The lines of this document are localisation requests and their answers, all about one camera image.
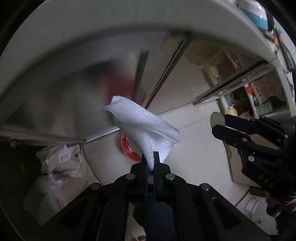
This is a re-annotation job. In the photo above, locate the white paper towel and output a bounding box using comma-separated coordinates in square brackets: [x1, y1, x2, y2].
[99, 96, 180, 170]

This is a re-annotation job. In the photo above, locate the white plastic bag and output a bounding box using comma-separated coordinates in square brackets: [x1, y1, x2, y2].
[24, 145, 99, 225]

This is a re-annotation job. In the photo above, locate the blue white bowl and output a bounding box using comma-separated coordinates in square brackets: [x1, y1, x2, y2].
[238, 0, 268, 30]

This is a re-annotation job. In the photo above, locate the red trash bin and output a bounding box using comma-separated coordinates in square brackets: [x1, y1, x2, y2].
[120, 133, 141, 163]

